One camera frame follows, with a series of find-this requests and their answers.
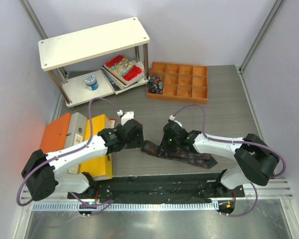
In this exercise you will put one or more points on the white slotted cable duct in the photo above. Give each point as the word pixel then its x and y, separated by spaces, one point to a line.
pixel 77 206

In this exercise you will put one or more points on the orange compartment tray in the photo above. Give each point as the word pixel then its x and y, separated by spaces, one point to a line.
pixel 181 82

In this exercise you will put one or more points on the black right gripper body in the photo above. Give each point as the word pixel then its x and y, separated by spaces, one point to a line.
pixel 168 143

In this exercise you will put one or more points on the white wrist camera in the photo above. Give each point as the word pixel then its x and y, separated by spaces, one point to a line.
pixel 172 118
pixel 125 116

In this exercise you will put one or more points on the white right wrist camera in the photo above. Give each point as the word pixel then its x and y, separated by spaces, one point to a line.
pixel 172 118

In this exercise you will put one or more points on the white two-tier shelf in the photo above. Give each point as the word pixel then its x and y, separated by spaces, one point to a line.
pixel 75 47

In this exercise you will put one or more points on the orange binder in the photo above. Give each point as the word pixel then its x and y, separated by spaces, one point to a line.
pixel 54 135

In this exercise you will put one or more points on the blue white jar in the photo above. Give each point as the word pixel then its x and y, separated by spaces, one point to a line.
pixel 91 82

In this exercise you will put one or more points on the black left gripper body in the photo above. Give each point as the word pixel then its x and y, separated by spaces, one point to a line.
pixel 137 142

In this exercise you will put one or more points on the aluminium extrusion rail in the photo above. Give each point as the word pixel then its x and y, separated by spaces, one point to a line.
pixel 266 189

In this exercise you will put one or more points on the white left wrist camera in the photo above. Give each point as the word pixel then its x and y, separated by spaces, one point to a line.
pixel 125 116

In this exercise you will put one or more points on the brown blue-flowered tie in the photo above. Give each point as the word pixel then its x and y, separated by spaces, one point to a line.
pixel 203 160

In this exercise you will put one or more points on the yellow binder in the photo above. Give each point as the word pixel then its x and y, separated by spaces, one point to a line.
pixel 99 168

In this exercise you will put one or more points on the lower stacked books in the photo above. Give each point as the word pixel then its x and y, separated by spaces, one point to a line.
pixel 118 87

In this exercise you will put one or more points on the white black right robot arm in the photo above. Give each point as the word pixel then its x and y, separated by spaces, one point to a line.
pixel 256 162

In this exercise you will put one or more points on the grey binder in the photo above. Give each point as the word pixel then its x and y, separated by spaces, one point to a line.
pixel 76 130

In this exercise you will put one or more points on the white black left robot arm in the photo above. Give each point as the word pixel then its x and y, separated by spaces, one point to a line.
pixel 42 172

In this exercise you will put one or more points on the red patterned book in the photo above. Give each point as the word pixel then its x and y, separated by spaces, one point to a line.
pixel 123 70

